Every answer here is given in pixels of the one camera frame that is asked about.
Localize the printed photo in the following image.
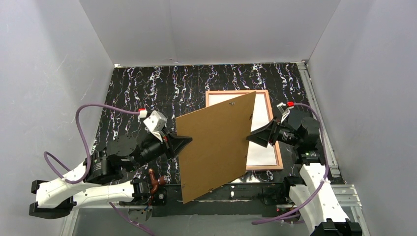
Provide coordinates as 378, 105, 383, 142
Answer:
208, 93, 278, 167

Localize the brown backing board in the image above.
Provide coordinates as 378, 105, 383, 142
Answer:
176, 92, 256, 204

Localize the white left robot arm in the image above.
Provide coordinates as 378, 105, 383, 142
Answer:
29, 132, 192, 219

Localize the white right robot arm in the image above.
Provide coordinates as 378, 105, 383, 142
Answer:
247, 117, 363, 236

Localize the copper pipe fitting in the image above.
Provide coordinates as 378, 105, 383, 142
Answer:
148, 169, 168, 195

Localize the aluminium right side rail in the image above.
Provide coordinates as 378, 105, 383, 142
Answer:
296, 61, 341, 177

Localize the aluminium rail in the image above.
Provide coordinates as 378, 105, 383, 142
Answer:
296, 61, 341, 177
61, 184, 369, 236

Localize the aluminium front rail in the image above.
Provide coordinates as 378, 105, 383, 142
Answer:
61, 184, 369, 236

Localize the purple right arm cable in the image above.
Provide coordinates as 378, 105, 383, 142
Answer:
251, 102, 330, 226

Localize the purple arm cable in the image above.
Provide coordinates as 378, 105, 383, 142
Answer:
43, 103, 157, 236
251, 102, 330, 226

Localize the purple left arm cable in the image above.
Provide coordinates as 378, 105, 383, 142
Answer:
43, 103, 157, 236

